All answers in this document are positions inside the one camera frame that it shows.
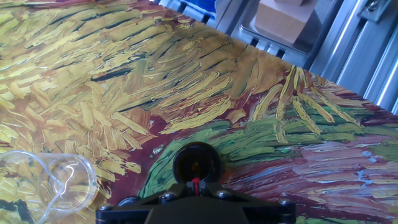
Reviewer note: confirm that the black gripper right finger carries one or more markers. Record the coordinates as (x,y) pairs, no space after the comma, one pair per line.
(265,206)

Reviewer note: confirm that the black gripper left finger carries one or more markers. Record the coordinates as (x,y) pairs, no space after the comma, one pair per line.
(133,207)

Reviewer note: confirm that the red bulb glass dropper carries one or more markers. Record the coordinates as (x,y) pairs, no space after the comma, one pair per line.
(196,183)

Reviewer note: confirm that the clear beaker with liquid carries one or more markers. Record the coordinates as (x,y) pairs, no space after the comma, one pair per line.
(71,186)

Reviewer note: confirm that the black bottle cap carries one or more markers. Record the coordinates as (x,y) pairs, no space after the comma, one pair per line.
(127,201)

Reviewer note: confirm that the brown glass bottle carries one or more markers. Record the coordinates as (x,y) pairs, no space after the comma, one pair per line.
(186,161)

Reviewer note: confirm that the painted wheatfield print cloth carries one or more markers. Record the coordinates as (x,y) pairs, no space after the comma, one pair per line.
(155,93)

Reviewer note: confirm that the small cardboard box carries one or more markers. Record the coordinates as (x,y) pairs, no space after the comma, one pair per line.
(283,21)

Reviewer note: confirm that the tissue paper pack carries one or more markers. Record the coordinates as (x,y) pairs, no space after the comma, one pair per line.
(199,6)

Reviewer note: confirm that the aluminium corner bracket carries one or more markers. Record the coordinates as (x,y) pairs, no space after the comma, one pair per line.
(373,9)

